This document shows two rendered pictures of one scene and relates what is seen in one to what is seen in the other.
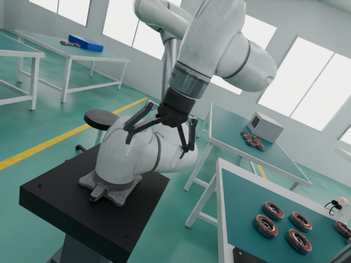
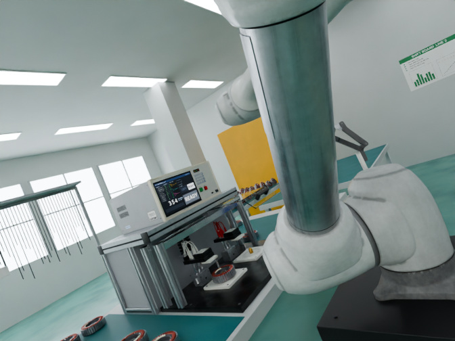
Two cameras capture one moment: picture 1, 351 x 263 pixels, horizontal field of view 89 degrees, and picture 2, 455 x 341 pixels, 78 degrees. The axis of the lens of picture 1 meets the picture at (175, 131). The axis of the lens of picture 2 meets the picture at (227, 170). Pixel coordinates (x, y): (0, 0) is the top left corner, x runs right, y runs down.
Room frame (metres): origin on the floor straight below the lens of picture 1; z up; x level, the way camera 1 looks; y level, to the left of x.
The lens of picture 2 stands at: (1.26, 0.24, 1.22)
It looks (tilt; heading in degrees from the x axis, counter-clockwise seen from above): 0 degrees down; 215
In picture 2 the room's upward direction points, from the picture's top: 22 degrees counter-clockwise
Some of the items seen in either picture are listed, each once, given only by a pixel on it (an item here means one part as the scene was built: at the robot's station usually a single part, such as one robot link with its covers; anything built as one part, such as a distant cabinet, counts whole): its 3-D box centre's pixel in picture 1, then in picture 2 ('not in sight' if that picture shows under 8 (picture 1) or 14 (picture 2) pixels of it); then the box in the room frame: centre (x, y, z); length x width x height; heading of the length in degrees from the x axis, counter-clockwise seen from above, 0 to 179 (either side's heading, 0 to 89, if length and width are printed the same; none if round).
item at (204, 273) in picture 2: not in sight; (202, 276); (0.33, -0.77, 0.80); 0.08 x 0.05 x 0.06; 178
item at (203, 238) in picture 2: not in sight; (193, 245); (0.21, -0.87, 0.92); 0.66 x 0.01 x 0.30; 178
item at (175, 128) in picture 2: not in sight; (189, 163); (-2.98, -3.48, 1.65); 0.50 x 0.45 x 3.30; 88
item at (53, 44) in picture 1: (82, 68); not in sight; (3.39, 2.15, 0.38); 1.90 x 0.90 x 0.75; 178
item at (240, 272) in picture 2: not in sight; (225, 279); (0.34, -0.62, 0.78); 0.15 x 0.15 x 0.01; 88
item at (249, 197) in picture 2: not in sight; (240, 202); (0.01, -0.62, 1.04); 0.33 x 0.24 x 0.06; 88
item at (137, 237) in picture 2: not in sight; (173, 218); (0.20, -0.94, 1.09); 0.68 x 0.44 x 0.05; 178
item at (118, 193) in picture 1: (112, 178); (418, 261); (0.53, 0.15, 0.85); 0.22 x 0.18 x 0.06; 175
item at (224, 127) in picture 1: (232, 150); not in sight; (2.58, -0.92, 0.38); 1.85 x 1.10 x 0.75; 178
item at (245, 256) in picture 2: not in sight; (252, 254); (0.10, -0.61, 0.78); 0.15 x 0.15 x 0.01; 88
